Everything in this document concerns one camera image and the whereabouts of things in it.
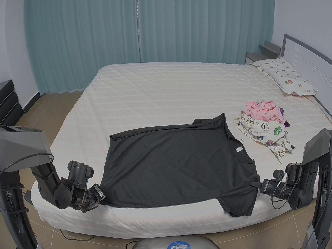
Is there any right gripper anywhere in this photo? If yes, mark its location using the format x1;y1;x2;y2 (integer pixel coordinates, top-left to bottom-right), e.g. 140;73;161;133
260;178;282;198

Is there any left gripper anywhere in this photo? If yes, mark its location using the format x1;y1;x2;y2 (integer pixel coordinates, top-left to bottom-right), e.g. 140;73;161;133
89;184;106;205

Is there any black T-shirt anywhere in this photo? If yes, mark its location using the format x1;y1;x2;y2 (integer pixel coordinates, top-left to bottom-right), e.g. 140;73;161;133
100;113;260;217

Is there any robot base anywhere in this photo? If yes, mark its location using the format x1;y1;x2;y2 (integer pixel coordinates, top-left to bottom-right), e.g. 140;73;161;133
34;225;315;249

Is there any bed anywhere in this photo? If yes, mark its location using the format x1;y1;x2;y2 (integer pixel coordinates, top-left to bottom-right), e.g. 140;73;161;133
31;34;332;239

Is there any white printed garment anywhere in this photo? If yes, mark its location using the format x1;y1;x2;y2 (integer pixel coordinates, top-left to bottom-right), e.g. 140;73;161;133
233;113;296;164

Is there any pink garment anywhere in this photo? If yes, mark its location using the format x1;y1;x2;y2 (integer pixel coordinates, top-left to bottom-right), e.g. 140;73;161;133
241;101;284;123

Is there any purple garment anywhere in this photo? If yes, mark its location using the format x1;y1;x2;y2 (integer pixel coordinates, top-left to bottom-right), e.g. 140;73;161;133
280;107;291;128

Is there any white printed pillow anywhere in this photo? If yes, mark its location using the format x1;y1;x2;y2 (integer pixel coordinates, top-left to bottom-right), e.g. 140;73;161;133
250;58;318;96

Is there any black chest of drawers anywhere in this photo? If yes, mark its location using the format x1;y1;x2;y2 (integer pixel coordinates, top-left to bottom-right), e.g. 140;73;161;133
0;79;26;125

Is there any grey bedside table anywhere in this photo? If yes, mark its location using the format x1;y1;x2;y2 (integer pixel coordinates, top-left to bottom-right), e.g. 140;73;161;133
246;40;281;65

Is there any blue-green curtain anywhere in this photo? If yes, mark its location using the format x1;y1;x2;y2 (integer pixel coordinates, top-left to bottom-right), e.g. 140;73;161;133
25;0;142;94
137;0;275;65

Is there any black cable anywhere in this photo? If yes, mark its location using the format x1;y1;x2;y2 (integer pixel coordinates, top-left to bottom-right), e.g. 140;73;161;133
270;196;289;210
0;153;55;173
60;229;95;241

